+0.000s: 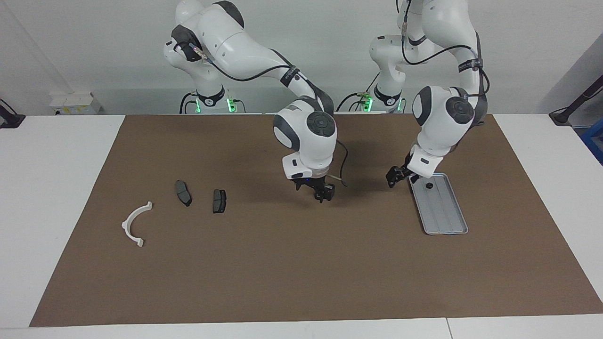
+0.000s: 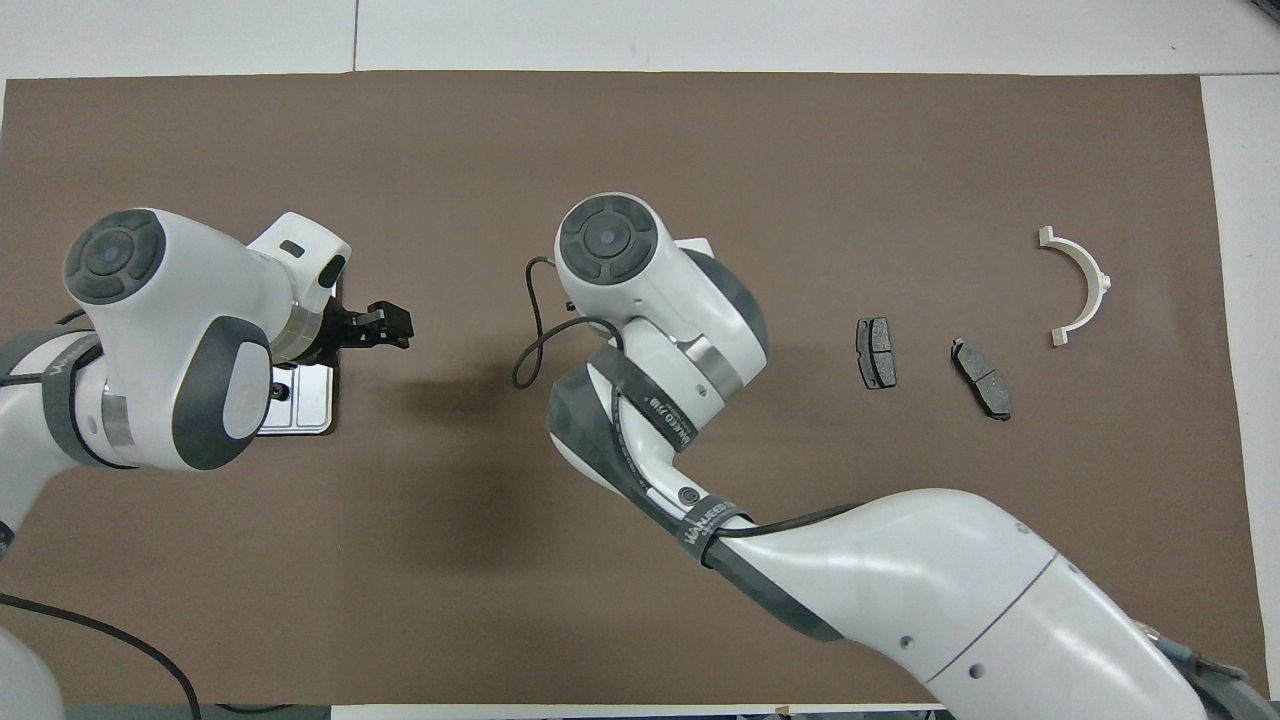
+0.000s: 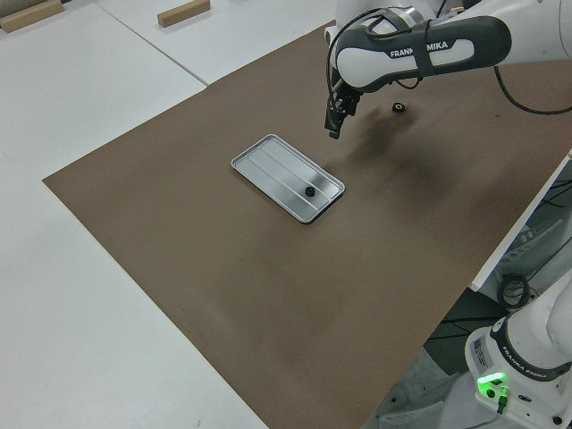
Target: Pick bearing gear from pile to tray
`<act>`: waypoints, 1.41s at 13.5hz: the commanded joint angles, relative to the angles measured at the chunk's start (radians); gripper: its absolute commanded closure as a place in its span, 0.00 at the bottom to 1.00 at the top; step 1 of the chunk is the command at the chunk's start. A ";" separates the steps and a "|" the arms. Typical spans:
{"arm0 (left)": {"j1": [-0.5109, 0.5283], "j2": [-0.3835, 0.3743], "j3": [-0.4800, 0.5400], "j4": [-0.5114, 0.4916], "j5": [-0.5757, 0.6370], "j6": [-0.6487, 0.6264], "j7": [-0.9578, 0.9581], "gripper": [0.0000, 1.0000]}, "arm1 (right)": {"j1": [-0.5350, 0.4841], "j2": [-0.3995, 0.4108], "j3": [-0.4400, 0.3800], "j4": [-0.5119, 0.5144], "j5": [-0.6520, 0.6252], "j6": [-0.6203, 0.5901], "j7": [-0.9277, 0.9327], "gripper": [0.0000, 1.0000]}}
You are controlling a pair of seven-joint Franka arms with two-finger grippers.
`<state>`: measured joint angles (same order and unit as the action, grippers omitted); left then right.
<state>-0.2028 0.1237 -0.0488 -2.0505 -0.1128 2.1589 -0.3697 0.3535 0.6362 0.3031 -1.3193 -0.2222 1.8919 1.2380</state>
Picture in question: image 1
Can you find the brown table mat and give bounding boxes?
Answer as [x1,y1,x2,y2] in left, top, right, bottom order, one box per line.
[29,113,603,327]

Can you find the black base cable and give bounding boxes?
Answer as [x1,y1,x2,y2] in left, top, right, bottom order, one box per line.
[336,71,380,112]
[179,92,198,114]

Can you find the black table clamp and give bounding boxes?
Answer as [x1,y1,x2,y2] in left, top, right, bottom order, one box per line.
[0,99,25,129]

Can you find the white wall socket box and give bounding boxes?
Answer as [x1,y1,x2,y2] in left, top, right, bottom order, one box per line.
[49,92,101,115]

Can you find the blue crate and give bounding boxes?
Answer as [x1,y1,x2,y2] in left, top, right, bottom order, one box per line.
[581,118,603,165]

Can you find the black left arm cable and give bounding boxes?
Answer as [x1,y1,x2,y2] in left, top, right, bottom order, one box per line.
[398,0,490,97]

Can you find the dark grey curved brake pad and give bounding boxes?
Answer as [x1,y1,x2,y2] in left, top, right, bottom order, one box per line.
[175,180,192,207]

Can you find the white curved plastic bracket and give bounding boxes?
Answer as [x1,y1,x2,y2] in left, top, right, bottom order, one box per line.
[122,202,153,248]

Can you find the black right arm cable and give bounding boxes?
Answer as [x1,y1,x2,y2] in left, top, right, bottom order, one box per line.
[196,42,349,187]

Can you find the silver metal tray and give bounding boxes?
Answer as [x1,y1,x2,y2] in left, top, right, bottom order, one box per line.
[408,173,469,235]

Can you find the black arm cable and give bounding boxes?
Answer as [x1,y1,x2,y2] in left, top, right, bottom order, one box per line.
[398,0,490,97]
[196,42,349,187]

